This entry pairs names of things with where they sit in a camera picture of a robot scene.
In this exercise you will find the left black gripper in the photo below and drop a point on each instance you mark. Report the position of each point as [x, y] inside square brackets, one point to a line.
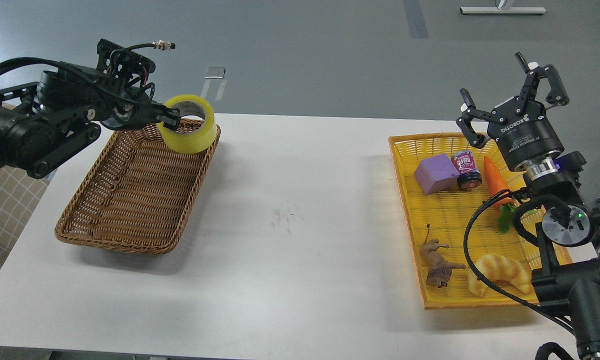
[125, 114]

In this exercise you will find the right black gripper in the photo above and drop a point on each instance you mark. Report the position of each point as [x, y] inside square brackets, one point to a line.
[527, 135]

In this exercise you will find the yellow tape roll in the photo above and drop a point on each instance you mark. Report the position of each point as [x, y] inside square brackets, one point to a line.
[197, 140]

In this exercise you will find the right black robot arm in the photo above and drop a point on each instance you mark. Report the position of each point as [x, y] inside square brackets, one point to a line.
[551, 213]

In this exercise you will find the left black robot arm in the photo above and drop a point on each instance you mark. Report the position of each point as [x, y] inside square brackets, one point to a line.
[45, 123]

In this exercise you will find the brown wicker basket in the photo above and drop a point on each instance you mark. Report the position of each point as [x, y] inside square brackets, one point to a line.
[137, 197]

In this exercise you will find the toy carrot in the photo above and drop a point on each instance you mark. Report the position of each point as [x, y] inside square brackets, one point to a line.
[496, 183]

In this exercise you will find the purple block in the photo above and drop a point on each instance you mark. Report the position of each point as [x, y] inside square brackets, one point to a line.
[436, 173]

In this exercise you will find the yellow plastic basket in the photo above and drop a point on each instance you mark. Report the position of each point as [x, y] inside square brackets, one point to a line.
[448, 213]

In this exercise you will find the toy croissant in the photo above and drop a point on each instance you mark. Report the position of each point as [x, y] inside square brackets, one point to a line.
[496, 267]

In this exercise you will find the beige checkered cloth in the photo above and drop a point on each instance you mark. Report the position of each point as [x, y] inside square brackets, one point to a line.
[19, 196]

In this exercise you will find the toy lion figure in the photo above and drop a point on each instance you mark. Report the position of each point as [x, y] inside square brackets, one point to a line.
[440, 270]

